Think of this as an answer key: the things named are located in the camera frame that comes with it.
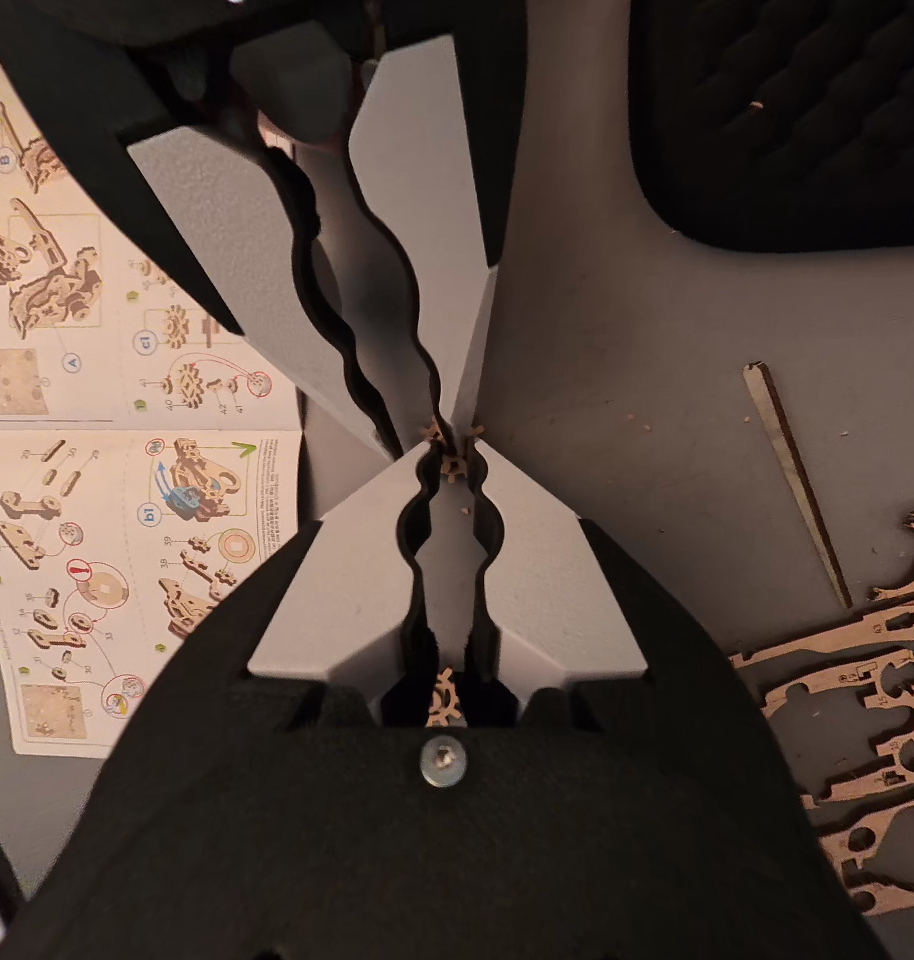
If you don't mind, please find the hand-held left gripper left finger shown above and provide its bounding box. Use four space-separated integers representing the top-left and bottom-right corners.
247 439 437 685

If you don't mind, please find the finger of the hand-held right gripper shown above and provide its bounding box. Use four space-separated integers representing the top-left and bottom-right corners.
348 33 501 440
127 123 406 459

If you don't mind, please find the thin wooden strip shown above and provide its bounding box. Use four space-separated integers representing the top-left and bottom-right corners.
743 362 854 610

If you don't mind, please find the laser-cut wooden parts sheet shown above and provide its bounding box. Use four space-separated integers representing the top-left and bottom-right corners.
727 506 914 918

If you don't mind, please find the wooden gear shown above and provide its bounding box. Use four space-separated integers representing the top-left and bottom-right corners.
421 418 490 481
425 666 464 727

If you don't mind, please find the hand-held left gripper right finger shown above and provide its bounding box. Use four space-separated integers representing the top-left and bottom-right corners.
472 438 648 684

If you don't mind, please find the illustrated instruction booklet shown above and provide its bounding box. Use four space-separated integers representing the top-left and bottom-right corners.
0 33 304 759

